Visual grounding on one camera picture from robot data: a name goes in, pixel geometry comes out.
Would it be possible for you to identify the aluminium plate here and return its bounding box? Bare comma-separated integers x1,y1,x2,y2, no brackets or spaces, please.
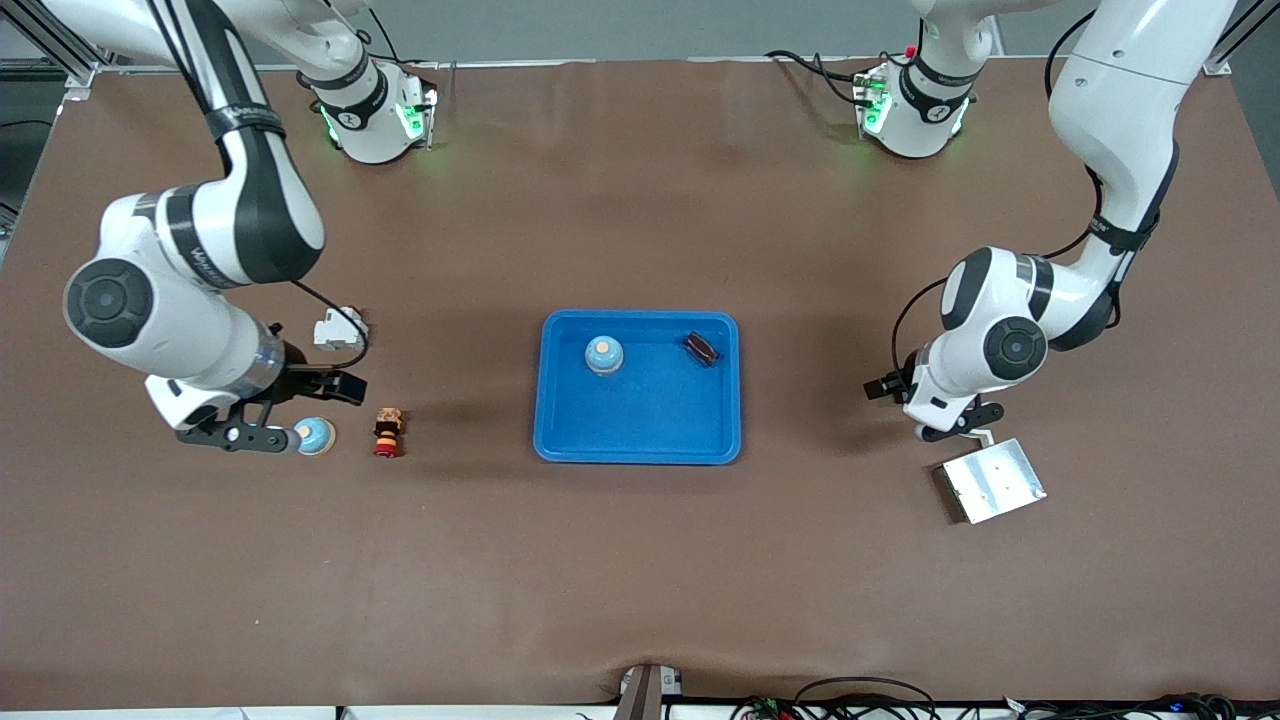
940,437,1049,526

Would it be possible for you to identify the brown table cover sheet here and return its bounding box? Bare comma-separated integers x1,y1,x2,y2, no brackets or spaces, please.
0,55,1280,713

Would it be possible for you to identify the blue plastic tray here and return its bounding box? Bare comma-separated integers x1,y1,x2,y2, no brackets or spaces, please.
532,309,744,467

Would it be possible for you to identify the black base cable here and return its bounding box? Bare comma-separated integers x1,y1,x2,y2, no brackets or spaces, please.
370,10,441,71
765,48,886,111

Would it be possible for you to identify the black right base cable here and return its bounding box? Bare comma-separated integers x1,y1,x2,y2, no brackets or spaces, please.
370,10,441,71

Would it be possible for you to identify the black cable bundle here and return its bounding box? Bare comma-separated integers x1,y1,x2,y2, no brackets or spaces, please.
1000,692,1246,720
728,677,941,720

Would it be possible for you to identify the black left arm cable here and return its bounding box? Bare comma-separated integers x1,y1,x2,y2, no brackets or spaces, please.
890,10,1106,381

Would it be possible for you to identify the black left base cable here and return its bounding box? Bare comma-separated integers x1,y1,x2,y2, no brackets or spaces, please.
765,48,886,111

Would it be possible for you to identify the aluminium frame post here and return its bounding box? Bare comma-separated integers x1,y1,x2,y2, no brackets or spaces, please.
0,0,101,89
1200,0,1280,77

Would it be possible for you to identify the white circuit breaker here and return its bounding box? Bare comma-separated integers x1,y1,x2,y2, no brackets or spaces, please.
313,305,370,352

